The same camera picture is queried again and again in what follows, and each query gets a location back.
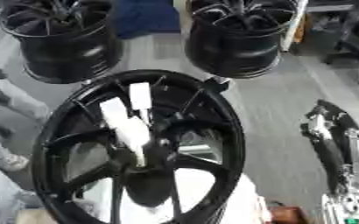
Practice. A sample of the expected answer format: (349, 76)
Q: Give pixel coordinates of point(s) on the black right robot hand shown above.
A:
(330, 151)

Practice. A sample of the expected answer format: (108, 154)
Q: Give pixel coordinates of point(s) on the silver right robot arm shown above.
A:
(348, 207)

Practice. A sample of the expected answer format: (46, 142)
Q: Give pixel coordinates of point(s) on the black spoked wheel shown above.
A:
(228, 140)

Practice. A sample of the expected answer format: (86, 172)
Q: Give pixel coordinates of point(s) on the white wheel stand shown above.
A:
(198, 186)

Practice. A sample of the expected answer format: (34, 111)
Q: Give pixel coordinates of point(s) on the black wheel rim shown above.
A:
(65, 46)
(233, 46)

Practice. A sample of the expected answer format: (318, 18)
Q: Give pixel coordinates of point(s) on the brown box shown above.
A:
(288, 215)

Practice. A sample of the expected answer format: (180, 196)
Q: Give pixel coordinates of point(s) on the black office chair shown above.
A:
(356, 35)

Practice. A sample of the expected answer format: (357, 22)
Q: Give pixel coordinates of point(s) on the white board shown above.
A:
(295, 26)

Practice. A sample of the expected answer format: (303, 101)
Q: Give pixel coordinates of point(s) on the blue fabric object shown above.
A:
(147, 17)

